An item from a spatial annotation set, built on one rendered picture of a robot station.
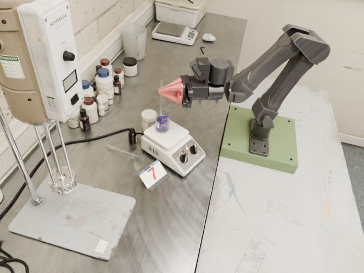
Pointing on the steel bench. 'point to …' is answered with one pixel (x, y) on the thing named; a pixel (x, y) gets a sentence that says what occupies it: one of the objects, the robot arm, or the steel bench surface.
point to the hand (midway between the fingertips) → (161, 91)
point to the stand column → (19, 160)
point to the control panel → (187, 155)
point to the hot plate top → (165, 141)
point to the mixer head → (39, 61)
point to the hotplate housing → (160, 154)
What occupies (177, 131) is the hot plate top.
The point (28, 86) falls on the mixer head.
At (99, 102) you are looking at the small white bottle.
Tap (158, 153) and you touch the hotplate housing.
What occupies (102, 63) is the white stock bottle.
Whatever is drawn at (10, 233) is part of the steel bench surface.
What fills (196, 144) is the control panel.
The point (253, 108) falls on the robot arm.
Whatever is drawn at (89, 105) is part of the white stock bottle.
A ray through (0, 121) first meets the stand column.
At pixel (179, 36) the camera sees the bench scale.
